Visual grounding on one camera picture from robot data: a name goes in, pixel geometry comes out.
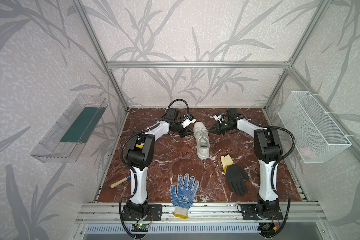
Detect grey-white shoelace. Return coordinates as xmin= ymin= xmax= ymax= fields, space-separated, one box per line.
xmin=170 ymin=127 xmax=212 ymax=145

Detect white leather sneaker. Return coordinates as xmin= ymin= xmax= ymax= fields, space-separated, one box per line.
xmin=194 ymin=122 xmax=210 ymax=159

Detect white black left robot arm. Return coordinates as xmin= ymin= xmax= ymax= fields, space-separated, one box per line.
xmin=120 ymin=108 xmax=196 ymax=209

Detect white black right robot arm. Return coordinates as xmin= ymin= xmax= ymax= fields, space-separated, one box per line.
xmin=209 ymin=108 xmax=296 ymax=206

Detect black yellow work glove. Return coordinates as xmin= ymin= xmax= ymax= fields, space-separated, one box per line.
xmin=221 ymin=155 xmax=250 ymax=196

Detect pink object in basket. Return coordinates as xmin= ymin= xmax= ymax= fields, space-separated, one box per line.
xmin=299 ymin=147 xmax=316 ymax=158

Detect blue dotted knit glove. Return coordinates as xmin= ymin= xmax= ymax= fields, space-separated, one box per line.
xmin=171 ymin=174 xmax=200 ymax=219

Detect right wiring connector board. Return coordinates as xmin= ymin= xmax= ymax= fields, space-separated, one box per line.
xmin=258 ymin=223 xmax=281 ymax=233

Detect green lit circuit board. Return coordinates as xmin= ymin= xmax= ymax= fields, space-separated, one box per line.
xmin=131 ymin=223 xmax=151 ymax=232

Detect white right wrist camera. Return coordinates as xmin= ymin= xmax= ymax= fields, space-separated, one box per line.
xmin=214 ymin=114 xmax=226 ymax=124

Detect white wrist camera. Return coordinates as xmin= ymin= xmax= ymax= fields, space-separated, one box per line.
xmin=181 ymin=114 xmax=196 ymax=129
xmin=214 ymin=114 xmax=226 ymax=124

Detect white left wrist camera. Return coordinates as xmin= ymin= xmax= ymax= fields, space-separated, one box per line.
xmin=181 ymin=114 xmax=196 ymax=129

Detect wooden handled brush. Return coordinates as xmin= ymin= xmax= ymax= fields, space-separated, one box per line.
xmin=110 ymin=175 xmax=131 ymax=189

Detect white wire mesh basket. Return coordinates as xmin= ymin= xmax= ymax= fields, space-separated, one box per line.
xmin=278 ymin=91 xmax=352 ymax=164

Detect aluminium frame profiles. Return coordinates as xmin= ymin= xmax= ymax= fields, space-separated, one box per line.
xmin=68 ymin=0 xmax=360 ymax=240

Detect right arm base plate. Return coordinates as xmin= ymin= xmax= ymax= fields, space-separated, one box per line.
xmin=236 ymin=203 xmax=284 ymax=221

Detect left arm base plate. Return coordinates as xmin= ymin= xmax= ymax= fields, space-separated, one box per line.
xmin=122 ymin=204 xmax=163 ymax=221

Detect clear plastic wall bin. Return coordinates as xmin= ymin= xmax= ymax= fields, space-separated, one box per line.
xmin=31 ymin=94 xmax=108 ymax=163

